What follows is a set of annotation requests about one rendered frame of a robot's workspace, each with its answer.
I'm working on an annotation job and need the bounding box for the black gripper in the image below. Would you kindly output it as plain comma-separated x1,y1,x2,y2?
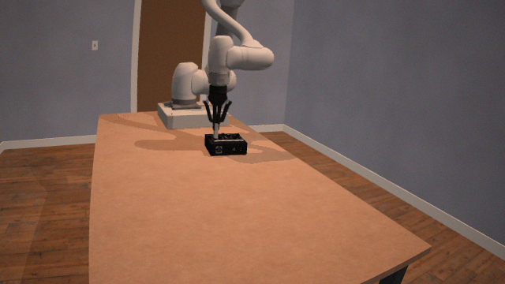
203,84,232,139

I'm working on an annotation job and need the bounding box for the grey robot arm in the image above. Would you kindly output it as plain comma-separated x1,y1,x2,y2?
164,0,274,110

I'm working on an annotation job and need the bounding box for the black lighting desk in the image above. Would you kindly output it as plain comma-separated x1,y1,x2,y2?
204,133,248,156

